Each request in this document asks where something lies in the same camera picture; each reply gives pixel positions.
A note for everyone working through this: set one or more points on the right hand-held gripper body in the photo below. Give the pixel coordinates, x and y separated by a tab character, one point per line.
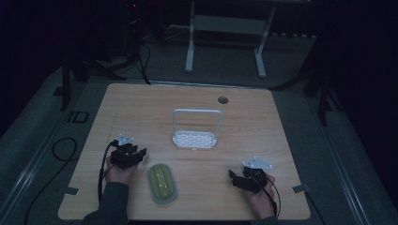
255	176

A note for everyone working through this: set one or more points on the grey tape piece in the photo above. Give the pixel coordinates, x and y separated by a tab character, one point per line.
300	188
71	191

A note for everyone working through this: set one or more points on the green sponge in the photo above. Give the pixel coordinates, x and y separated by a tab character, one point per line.
161	181

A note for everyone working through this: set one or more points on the person's right hand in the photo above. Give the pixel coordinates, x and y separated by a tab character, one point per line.
261	201

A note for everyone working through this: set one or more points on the person's left hand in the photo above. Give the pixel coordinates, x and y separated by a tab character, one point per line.
120	175

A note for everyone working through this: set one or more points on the white metal desk frame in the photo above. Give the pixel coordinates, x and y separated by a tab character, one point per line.
225	26

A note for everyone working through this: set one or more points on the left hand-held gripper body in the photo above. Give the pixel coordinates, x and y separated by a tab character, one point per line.
123	156

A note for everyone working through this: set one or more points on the black metal stand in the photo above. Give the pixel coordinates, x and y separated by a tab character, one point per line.
78	75
324	97

